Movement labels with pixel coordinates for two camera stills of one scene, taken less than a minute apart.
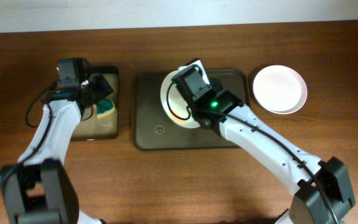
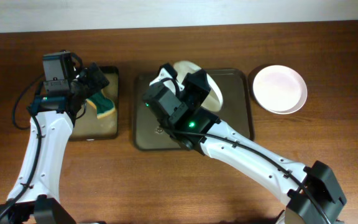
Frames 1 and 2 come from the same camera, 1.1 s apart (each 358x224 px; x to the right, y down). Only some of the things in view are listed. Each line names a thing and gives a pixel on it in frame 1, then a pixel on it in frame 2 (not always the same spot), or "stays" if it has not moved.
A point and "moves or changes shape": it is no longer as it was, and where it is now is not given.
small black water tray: x=91 y=127 stays
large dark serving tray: x=155 y=132 stays
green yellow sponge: x=104 y=107 stays
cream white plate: x=176 y=107 moves or changes shape
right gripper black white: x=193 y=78 to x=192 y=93
